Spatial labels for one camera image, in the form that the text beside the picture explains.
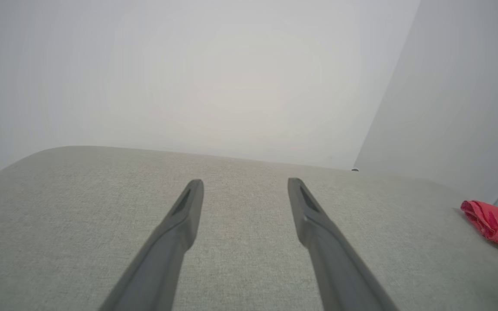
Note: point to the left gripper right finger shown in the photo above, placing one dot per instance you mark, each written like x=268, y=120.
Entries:
x=339, y=268

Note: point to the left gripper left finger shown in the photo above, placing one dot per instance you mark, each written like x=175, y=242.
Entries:
x=162, y=263

